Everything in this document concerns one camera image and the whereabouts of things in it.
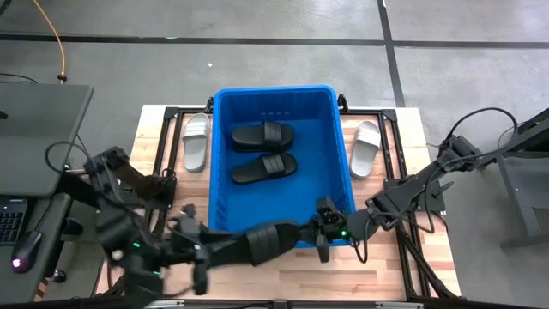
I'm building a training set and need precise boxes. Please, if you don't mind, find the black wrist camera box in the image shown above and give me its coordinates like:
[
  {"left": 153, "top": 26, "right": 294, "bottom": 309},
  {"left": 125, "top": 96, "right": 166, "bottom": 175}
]
[{"left": 316, "top": 196, "right": 345, "bottom": 227}]

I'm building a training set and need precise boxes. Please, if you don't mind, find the black slide sandal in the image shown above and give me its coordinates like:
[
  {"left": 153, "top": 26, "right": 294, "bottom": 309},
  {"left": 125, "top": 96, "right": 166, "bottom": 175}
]
[
  {"left": 231, "top": 120, "right": 296, "bottom": 154},
  {"left": 231, "top": 152, "right": 299, "bottom": 186},
  {"left": 209, "top": 220, "right": 304, "bottom": 268}
]

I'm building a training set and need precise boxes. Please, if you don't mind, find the light grey slide sandal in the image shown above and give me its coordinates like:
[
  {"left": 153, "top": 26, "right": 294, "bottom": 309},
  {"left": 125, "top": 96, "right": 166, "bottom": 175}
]
[
  {"left": 349, "top": 120, "right": 383, "bottom": 180},
  {"left": 181, "top": 112, "right": 212, "bottom": 173}
]

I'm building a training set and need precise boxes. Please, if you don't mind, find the black computer mouse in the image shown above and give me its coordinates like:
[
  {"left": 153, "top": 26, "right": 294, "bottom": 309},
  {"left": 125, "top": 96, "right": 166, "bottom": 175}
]
[{"left": 10, "top": 230, "right": 44, "bottom": 275}]

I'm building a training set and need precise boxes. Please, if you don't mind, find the silver metal bracket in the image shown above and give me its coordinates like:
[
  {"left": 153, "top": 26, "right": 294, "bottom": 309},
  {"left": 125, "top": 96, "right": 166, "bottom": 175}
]
[
  {"left": 375, "top": 301, "right": 425, "bottom": 309},
  {"left": 143, "top": 300, "right": 185, "bottom": 309}
]

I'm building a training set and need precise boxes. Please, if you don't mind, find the black aluminium table frame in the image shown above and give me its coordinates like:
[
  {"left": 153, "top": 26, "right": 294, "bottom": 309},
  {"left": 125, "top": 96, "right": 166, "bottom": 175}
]
[{"left": 98, "top": 96, "right": 462, "bottom": 309}]

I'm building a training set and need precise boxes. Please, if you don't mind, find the dark grey side desk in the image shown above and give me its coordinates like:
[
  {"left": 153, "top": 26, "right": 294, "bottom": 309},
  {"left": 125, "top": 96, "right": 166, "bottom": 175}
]
[{"left": 0, "top": 191, "right": 73, "bottom": 305}]

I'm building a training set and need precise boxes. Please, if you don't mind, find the blue plastic bin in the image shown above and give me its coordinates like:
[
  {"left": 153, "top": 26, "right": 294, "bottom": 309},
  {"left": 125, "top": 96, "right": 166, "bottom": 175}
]
[{"left": 208, "top": 84, "right": 358, "bottom": 249}]

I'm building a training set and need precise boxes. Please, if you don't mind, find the dark metal stand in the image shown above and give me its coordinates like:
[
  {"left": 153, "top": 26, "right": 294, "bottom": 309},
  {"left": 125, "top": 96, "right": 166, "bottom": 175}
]
[{"left": 484, "top": 106, "right": 549, "bottom": 250}]

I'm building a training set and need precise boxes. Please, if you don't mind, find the orange cable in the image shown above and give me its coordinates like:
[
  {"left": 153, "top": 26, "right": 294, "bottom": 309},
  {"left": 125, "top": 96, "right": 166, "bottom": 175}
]
[{"left": 32, "top": 0, "right": 69, "bottom": 85}]

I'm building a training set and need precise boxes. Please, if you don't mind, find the grey laptop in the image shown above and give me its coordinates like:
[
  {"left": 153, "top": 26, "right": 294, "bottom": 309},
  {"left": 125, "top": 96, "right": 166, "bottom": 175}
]
[{"left": 0, "top": 82, "right": 95, "bottom": 197}]

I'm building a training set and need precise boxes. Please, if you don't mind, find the black keyboard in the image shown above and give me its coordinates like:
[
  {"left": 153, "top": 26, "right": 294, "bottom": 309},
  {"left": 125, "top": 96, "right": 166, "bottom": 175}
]
[{"left": 0, "top": 201, "right": 27, "bottom": 246}]

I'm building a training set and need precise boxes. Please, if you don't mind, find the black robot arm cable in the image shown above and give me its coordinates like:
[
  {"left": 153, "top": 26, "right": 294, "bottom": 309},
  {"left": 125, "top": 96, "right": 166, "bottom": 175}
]
[{"left": 445, "top": 106, "right": 521, "bottom": 145}]

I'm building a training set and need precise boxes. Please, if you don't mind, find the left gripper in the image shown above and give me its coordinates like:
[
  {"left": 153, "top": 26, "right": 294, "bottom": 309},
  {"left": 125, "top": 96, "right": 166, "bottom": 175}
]
[{"left": 169, "top": 203, "right": 236, "bottom": 297}]

